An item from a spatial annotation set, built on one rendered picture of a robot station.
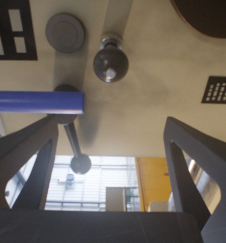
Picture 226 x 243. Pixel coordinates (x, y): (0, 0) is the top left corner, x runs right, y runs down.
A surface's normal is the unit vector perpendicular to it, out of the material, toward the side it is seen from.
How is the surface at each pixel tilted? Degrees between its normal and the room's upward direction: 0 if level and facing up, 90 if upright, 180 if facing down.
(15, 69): 90
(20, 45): 90
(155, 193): 90
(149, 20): 90
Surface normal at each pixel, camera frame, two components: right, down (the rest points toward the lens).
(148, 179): 0.04, -0.81
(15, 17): 0.01, 0.58
